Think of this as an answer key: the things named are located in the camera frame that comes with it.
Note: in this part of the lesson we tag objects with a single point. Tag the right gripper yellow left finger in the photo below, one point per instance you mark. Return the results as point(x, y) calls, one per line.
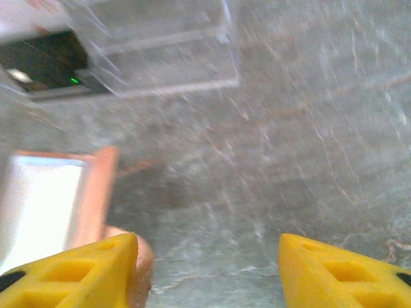
point(80, 276)

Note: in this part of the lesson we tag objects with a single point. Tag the clear acrylic organizer box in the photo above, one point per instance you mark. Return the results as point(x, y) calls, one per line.
point(160, 48)

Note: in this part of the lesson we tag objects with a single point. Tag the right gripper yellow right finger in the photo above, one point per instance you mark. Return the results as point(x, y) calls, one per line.
point(337, 276)

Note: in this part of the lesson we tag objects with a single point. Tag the brown leather card holder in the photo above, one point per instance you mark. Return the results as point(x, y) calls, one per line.
point(96, 192)

